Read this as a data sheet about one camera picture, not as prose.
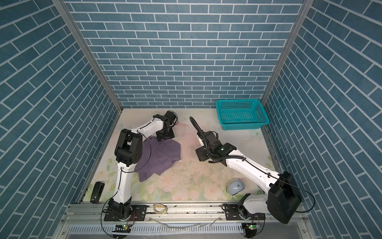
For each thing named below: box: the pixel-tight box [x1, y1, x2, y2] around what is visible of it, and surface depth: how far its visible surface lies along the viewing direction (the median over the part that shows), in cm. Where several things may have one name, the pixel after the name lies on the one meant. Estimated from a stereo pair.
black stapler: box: [90, 181, 106, 204], surface depth 80 cm
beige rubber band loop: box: [153, 203, 169, 215], surface depth 77 cm
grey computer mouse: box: [226, 179, 246, 196], surface depth 77 cm
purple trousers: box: [134, 135, 182, 183], surface depth 88 cm
